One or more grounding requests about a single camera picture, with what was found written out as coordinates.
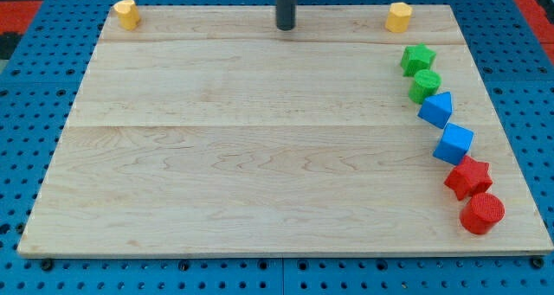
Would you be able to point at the green cylinder block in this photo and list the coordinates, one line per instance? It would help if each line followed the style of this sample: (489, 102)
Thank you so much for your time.
(426, 83)

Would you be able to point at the red star block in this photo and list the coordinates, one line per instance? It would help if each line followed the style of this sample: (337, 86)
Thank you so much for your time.
(468, 178)

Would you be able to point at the yellow heart block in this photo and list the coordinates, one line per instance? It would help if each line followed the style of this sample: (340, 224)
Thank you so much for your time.
(127, 13)

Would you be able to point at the blue triangle block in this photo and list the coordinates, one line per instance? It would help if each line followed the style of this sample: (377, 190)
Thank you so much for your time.
(437, 109)

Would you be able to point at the light wooden board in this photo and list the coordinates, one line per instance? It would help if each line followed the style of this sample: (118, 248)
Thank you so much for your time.
(206, 132)

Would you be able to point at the green star block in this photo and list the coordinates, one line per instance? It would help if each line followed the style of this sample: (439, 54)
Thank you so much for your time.
(416, 58)

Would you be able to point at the blue cube block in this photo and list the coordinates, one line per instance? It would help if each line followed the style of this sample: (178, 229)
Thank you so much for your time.
(454, 144)

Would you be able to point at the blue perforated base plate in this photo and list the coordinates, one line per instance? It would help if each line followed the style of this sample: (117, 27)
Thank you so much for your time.
(38, 88)

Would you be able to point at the yellow hexagon block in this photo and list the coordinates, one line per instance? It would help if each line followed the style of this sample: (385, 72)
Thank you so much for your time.
(398, 17)

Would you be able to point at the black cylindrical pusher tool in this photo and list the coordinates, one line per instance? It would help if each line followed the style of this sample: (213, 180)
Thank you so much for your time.
(285, 14)

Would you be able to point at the red cylinder block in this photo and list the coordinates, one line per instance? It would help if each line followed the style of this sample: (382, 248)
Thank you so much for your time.
(482, 212)

